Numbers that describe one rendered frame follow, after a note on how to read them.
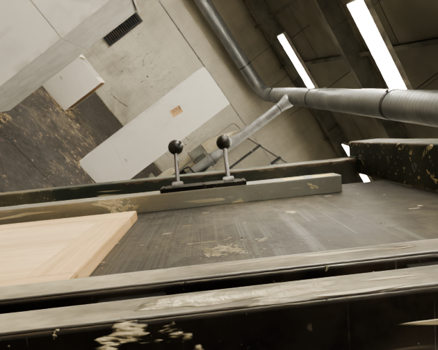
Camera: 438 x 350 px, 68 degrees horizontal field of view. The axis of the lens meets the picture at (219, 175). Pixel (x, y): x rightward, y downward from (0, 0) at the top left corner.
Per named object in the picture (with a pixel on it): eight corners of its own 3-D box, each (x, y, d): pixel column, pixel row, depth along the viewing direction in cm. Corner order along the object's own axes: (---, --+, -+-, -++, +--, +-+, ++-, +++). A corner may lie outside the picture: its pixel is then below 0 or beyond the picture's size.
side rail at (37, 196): (10, 226, 104) (4, 192, 102) (350, 190, 107) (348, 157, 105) (-2, 231, 98) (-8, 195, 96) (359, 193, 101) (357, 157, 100)
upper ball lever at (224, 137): (221, 188, 78) (215, 140, 84) (236, 187, 78) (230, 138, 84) (221, 182, 75) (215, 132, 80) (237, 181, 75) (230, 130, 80)
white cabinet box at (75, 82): (47, 80, 538) (81, 53, 535) (72, 108, 555) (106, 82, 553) (37, 79, 495) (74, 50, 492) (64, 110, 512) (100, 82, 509)
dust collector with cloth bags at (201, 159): (145, 176, 692) (228, 114, 684) (166, 201, 713) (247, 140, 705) (140, 198, 561) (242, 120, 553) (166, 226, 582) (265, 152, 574)
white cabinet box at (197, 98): (88, 153, 479) (199, 68, 472) (115, 182, 496) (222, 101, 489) (77, 162, 421) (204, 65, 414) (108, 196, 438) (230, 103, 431)
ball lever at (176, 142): (171, 194, 78) (168, 144, 83) (187, 192, 78) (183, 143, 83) (168, 188, 74) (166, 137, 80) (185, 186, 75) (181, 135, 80)
